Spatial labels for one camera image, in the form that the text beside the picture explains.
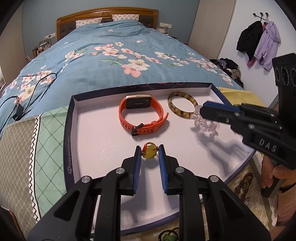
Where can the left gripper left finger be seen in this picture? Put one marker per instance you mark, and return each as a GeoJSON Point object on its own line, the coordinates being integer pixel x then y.
{"type": "Point", "coordinates": [91, 209]}

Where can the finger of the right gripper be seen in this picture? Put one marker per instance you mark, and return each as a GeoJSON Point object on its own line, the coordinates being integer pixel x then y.
{"type": "Point", "coordinates": [221, 114]}
{"type": "Point", "coordinates": [219, 105]}

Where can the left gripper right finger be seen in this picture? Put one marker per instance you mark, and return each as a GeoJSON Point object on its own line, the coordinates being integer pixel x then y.
{"type": "Point", "coordinates": [208, 207]}

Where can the tortoiseshell bangle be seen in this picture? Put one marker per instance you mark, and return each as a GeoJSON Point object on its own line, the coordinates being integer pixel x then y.
{"type": "Point", "coordinates": [182, 104]}

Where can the orange smart watch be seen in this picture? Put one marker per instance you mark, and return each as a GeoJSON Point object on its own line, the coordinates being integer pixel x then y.
{"type": "Point", "coordinates": [142, 104]}

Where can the pink sleeve forearm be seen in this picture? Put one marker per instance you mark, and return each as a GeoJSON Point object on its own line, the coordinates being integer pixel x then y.
{"type": "Point", "coordinates": [286, 210]}

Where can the right hand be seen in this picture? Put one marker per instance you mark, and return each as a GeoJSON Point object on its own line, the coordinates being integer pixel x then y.
{"type": "Point", "coordinates": [269, 172]}

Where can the clothes pile on floor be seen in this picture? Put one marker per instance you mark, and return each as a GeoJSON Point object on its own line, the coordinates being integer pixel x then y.
{"type": "Point", "coordinates": [230, 68]}

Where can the black jacket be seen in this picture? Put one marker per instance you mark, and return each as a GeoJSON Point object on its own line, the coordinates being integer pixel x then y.
{"type": "Point", "coordinates": [249, 39]}

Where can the purple jacket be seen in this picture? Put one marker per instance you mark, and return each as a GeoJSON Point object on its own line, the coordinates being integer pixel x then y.
{"type": "Point", "coordinates": [267, 47]}

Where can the patterned blanket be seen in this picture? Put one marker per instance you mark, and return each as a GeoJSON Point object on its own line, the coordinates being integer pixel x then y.
{"type": "Point", "coordinates": [42, 157]}

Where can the blue floral duvet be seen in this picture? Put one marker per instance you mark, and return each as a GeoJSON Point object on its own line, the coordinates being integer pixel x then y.
{"type": "Point", "coordinates": [101, 56]}

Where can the right patterned pillow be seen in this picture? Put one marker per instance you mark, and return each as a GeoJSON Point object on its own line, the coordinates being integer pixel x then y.
{"type": "Point", "coordinates": [119, 17]}

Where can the patterned pillow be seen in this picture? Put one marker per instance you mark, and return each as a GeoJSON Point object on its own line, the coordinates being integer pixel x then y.
{"type": "Point", "coordinates": [80, 23]}
{"type": "Point", "coordinates": [119, 17]}

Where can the left patterned pillow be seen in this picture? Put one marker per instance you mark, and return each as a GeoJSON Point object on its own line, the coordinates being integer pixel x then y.
{"type": "Point", "coordinates": [80, 23]}

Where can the wooden headboard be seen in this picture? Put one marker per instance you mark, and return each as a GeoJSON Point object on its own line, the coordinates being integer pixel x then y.
{"type": "Point", "coordinates": [66, 24]}

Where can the wall coat hooks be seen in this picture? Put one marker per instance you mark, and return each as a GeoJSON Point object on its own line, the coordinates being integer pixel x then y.
{"type": "Point", "coordinates": [262, 16]}

